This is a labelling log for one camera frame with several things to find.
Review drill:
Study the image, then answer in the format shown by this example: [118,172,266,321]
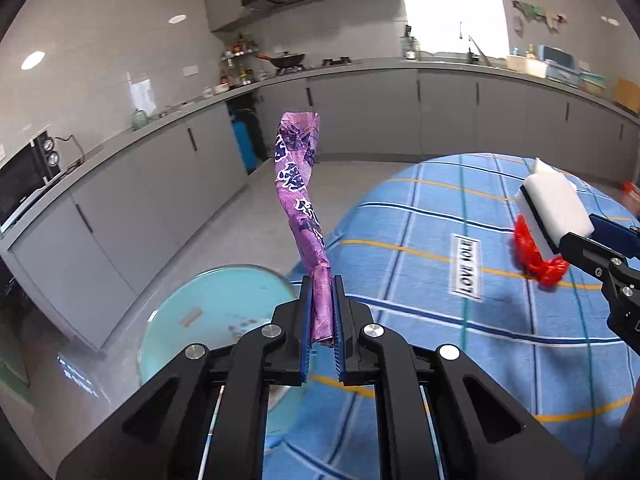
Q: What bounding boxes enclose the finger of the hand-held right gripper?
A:
[587,213,640,251]
[559,231,640,341]

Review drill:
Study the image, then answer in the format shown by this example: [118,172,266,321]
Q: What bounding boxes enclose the green hanging cloth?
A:
[512,0,548,23]

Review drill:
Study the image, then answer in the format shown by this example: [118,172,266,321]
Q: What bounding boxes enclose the knife holder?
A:
[402,25,421,61]

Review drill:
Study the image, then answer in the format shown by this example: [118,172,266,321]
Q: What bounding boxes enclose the clear plastic bag red print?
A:
[510,214,571,289]

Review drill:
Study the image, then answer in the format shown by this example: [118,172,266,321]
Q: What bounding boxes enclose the bright window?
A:
[395,0,511,56]

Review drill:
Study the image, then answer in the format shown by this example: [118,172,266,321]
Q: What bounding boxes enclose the wooden cutting board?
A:
[612,77,640,111]

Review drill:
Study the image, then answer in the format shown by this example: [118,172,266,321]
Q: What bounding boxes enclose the green plastic basins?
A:
[579,70,606,93]

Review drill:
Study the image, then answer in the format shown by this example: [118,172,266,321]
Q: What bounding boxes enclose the grey lower cabinets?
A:
[0,62,640,356]

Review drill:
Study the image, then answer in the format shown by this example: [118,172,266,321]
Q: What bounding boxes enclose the light blue plastic basin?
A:
[137,264,303,453]

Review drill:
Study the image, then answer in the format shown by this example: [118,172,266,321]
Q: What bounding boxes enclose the white plastic basin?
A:
[506,55,548,78]

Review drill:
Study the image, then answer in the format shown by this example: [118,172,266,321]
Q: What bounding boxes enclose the white sponge block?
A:
[515,157,596,261]

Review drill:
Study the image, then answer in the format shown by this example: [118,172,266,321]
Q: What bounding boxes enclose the black sink faucet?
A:
[459,21,488,66]

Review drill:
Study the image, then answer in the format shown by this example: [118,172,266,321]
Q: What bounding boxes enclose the blue plaid tablecloth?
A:
[262,152,640,480]

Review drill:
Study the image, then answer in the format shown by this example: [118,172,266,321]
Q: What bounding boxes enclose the spice rack with bottles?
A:
[219,34,261,88]

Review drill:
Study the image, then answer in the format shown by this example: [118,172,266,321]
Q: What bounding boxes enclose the blue water filter cylinder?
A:
[231,105,263,171]

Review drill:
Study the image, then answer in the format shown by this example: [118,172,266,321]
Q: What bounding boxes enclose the blue dish rack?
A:
[537,45,581,81]

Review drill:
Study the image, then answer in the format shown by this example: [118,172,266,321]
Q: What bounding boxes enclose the black wok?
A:
[256,51,307,72]

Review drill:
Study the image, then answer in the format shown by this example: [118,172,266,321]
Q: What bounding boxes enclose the black microwave oven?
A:
[0,130,63,233]

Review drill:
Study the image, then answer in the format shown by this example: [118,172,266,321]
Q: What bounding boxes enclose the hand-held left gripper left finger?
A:
[55,276,314,480]

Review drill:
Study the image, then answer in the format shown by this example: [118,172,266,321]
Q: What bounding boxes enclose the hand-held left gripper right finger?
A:
[332,275,586,480]

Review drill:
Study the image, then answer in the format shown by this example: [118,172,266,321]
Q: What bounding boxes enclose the purple foil wrapper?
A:
[274,110,333,348]

